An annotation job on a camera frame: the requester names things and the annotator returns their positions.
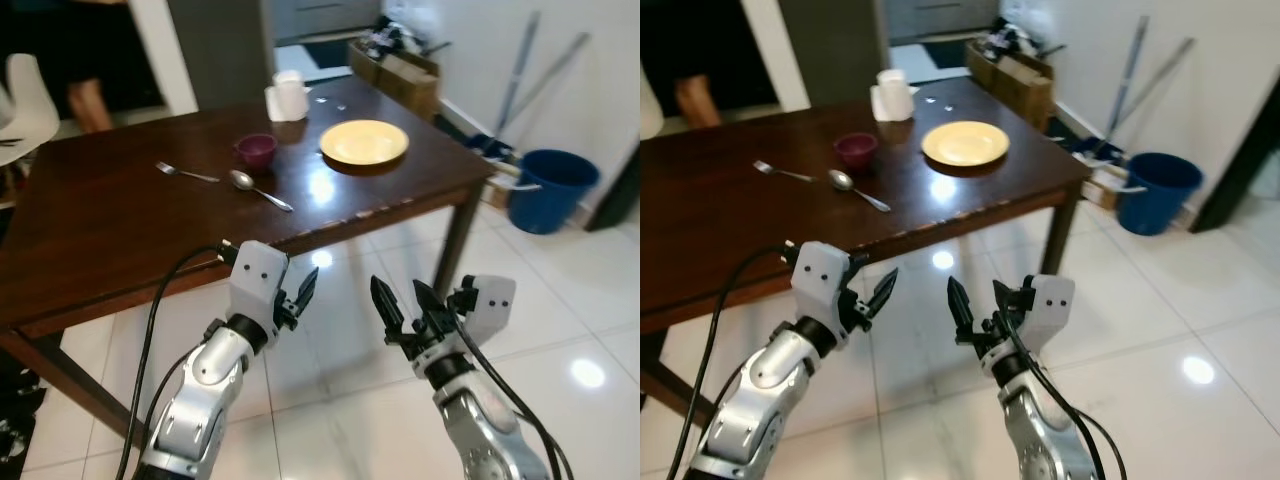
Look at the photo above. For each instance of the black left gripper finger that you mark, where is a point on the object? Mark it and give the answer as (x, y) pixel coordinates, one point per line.
(306, 290)
(881, 295)

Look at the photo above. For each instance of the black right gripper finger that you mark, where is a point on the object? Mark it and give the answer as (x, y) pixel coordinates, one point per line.
(963, 312)
(388, 312)
(1007, 310)
(432, 310)

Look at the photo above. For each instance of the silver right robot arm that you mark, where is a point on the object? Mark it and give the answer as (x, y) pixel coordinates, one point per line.
(480, 420)
(1040, 420)

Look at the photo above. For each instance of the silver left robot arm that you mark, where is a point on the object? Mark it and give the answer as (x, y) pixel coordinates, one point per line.
(205, 390)
(765, 395)

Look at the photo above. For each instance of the silver metal spoon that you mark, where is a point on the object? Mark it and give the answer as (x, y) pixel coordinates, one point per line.
(241, 180)
(840, 179)

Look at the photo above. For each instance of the dark wooden dining table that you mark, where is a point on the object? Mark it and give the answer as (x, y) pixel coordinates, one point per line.
(740, 235)
(120, 230)

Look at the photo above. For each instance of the small white carton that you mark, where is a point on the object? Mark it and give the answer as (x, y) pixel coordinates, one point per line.
(1105, 188)
(503, 188)

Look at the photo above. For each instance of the silver metal fork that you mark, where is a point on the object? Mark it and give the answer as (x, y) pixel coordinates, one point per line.
(190, 174)
(788, 174)

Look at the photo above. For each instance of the maroon small cup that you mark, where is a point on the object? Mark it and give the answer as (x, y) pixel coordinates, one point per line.
(256, 152)
(857, 152)

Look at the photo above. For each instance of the yellow round plate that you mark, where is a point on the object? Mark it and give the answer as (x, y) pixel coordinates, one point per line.
(965, 143)
(364, 142)

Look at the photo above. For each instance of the blue plastic bucket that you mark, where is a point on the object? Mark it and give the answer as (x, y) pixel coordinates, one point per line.
(1158, 198)
(552, 195)

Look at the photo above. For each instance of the black door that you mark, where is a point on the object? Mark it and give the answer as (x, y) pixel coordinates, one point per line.
(615, 195)
(1240, 165)

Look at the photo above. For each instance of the brown cardboard box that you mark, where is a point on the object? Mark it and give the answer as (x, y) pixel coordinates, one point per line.
(1020, 90)
(405, 85)

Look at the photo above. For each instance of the grey mop pole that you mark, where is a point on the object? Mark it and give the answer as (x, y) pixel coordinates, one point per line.
(519, 75)
(1128, 80)

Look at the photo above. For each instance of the person's bare leg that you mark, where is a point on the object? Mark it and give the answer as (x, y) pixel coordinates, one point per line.
(92, 105)
(700, 102)

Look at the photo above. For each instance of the grey broom pole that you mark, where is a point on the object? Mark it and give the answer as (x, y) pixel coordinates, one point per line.
(1165, 70)
(560, 60)

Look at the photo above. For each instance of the white plastic chair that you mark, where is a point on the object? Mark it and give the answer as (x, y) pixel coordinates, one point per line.
(650, 105)
(25, 105)

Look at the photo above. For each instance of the black floor clutter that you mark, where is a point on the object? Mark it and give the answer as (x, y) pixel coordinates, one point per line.
(18, 410)

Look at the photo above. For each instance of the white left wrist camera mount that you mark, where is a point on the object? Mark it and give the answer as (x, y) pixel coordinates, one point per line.
(255, 280)
(820, 280)

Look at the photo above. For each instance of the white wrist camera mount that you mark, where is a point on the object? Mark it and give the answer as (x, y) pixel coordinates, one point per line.
(820, 280)
(255, 280)
(490, 305)
(1050, 305)

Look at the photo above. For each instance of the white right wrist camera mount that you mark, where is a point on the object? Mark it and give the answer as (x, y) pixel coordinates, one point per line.
(1050, 305)
(490, 305)

